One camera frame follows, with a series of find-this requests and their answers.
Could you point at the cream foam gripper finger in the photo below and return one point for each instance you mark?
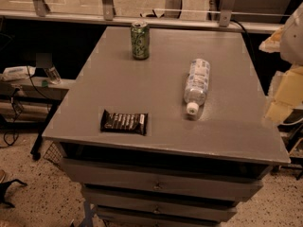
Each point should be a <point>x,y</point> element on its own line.
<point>272,43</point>
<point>285,94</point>

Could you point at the low side table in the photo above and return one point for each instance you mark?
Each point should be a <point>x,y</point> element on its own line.
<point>33,90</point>

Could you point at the metal window railing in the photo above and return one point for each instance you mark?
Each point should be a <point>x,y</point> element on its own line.
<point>259,16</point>

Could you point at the white wipes packet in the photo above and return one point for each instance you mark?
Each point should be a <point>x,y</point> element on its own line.
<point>18,72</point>

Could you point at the green soda can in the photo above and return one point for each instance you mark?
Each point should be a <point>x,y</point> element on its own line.
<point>140,37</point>

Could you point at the grey drawer cabinet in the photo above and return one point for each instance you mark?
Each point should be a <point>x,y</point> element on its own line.
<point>187,170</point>

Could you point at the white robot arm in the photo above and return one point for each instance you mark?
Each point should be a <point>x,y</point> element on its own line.
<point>291,44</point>

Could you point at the black rxbar chocolate bar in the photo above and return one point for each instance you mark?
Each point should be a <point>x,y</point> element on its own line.
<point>124,123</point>

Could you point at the small clear glass jar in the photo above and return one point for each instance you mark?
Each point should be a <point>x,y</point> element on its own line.
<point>53,75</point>

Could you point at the clear plastic water bottle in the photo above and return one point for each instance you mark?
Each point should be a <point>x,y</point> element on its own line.
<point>197,85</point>

